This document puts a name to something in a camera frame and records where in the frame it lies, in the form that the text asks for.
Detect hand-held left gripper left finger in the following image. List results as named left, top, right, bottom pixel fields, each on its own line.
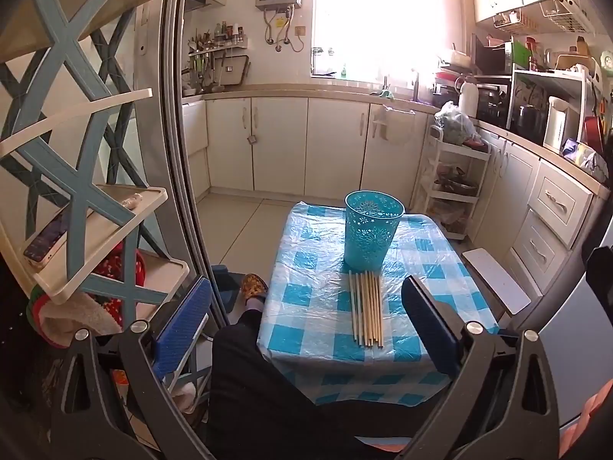
left=48, top=275, right=214, bottom=460

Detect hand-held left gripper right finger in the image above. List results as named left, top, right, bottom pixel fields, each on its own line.
left=397, top=275, right=561, bottom=460

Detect set of wooden chopsticks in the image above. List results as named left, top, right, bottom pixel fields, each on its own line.
left=348, top=269, right=385, bottom=350

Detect teal perforated plastic basket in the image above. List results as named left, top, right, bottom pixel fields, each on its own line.
left=345, top=190, right=406, bottom=271

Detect dark blue box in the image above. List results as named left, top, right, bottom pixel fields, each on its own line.
left=211, top=264, right=240, bottom=312

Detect yellow patterned slipper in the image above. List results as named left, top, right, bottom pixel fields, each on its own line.
left=241, top=273, right=270, bottom=310

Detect grey refrigerator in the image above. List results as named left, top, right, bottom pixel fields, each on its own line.
left=539, top=263, right=613, bottom=427

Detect white stool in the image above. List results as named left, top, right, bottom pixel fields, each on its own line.
left=462, top=248, right=532, bottom=314

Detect cream cabinet with drawers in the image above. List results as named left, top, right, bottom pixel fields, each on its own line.
left=474, top=125, right=609, bottom=298

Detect person's black trouser leg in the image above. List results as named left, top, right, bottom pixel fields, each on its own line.
left=206, top=307, right=417, bottom=460

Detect red patterned fleece cloth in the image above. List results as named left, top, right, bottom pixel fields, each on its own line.
left=26, top=244, right=147, bottom=348

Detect blue yellow snack bag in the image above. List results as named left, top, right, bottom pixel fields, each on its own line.
left=561, top=138, right=609, bottom=178

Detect blue white checked tablecloth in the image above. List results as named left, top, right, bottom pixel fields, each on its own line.
left=256, top=201, right=501, bottom=408

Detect white electric kettle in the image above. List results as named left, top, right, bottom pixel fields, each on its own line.
left=543, top=97, right=570, bottom=151

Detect smartphone with pale case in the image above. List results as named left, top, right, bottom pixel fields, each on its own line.
left=23, top=208, right=72, bottom=269

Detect white storage trolley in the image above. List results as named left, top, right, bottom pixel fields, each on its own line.
left=413, top=125, right=492, bottom=240

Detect cream and blue shelf rack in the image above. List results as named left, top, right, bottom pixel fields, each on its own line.
left=0, top=0, right=211, bottom=394

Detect white countertop shelf rack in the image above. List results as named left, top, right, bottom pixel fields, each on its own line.
left=508, top=64, right=604, bottom=154

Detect cream lower kitchen cabinets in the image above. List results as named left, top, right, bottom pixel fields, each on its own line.
left=182, top=91, right=432, bottom=212

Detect plastic bag of greens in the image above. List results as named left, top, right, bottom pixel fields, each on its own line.
left=433, top=102, right=482, bottom=147

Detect white door-hung bag holder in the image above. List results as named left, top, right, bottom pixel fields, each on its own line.
left=369, top=103, right=417, bottom=145

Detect white thermos jug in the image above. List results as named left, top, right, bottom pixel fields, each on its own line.
left=457, top=78, right=480, bottom=118

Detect black microwave oven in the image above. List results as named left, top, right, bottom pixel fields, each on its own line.
left=472, top=33, right=514, bottom=76

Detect metal baking tray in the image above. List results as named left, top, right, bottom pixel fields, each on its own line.
left=223, top=55, right=251, bottom=88

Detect bright kitchen window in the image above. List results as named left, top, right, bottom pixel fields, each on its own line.
left=311, top=0, right=451, bottom=80

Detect white wire dish rack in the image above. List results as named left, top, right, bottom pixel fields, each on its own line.
left=539, top=0, right=599, bottom=34

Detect wall utensil rack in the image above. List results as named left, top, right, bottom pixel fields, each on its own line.
left=187, top=21, right=250, bottom=94

